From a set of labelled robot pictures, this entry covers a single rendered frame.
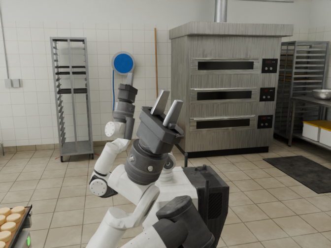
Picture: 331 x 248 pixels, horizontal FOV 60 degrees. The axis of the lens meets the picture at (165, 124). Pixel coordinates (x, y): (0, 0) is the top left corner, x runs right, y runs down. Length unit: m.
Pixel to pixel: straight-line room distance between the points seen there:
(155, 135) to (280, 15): 5.57
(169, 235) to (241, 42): 3.92
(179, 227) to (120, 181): 0.23
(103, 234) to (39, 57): 4.53
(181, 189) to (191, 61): 3.35
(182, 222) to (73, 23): 4.50
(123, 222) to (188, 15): 4.81
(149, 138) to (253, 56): 4.07
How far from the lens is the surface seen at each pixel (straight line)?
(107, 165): 1.30
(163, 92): 0.62
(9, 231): 1.29
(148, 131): 0.63
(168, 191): 0.97
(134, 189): 0.70
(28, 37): 5.17
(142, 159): 0.64
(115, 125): 1.22
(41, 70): 5.13
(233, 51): 4.48
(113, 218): 0.74
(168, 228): 0.84
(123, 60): 4.92
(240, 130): 4.66
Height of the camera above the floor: 1.54
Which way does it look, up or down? 13 degrees down
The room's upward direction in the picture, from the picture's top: straight up
